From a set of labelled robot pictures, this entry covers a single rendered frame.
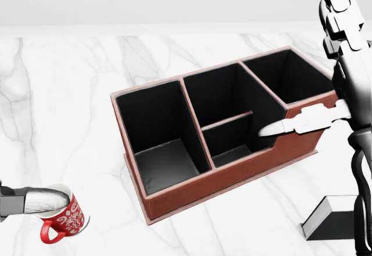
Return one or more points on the black book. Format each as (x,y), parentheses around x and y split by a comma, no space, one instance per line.
(334,224)

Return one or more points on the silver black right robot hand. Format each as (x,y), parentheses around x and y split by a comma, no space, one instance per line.
(356,87)

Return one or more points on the red-brown desk caddy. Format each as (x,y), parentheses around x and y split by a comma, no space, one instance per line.
(238,171)

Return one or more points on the red patterned mug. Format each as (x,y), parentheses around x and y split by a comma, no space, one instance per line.
(71,216)

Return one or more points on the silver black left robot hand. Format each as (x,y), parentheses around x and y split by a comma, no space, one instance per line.
(37,200)

